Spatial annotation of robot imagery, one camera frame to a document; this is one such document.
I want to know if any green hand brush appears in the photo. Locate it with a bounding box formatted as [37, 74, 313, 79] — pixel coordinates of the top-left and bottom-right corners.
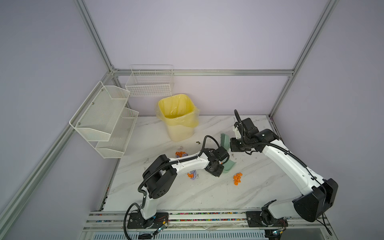
[221, 133, 230, 151]

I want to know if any upper white mesh shelf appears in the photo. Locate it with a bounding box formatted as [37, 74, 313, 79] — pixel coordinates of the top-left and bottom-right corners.
[69, 82, 130, 142]

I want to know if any lower white mesh shelf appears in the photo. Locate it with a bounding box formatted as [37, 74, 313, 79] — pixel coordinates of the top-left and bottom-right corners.
[96, 108, 139, 159]

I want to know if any purple orange scraps lower centre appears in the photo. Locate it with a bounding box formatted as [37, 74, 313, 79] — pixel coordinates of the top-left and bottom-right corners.
[187, 170, 198, 180]

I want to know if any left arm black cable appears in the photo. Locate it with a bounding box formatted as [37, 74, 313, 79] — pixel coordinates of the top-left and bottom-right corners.
[122, 134, 221, 240]

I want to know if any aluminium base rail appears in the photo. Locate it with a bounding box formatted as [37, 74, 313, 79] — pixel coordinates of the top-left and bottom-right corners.
[80, 209, 337, 240]

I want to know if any orange scraps lower right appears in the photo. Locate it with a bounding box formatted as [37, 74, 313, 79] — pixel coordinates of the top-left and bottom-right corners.
[233, 173, 243, 186]

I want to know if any green plastic dustpan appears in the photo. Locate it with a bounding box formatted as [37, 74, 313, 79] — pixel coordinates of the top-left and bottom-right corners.
[222, 160, 236, 173]

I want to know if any white wire basket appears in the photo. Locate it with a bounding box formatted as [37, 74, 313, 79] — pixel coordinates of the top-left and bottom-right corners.
[126, 65, 175, 97]

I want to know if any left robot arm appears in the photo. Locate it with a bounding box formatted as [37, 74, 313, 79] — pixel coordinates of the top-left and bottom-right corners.
[127, 147, 230, 229]

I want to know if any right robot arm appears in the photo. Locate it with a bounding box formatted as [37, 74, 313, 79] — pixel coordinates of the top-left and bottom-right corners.
[230, 116, 339, 226]

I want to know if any white mesh shelf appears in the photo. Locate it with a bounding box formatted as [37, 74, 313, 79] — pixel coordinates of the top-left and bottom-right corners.
[69, 82, 130, 142]
[96, 108, 139, 159]

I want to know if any yellow lined trash bin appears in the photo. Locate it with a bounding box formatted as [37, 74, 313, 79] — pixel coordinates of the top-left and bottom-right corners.
[156, 94, 200, 142]

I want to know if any orange purple scraps left-centre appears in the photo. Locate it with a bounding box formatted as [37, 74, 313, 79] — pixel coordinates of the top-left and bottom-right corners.
[175, 146, 188, 158]

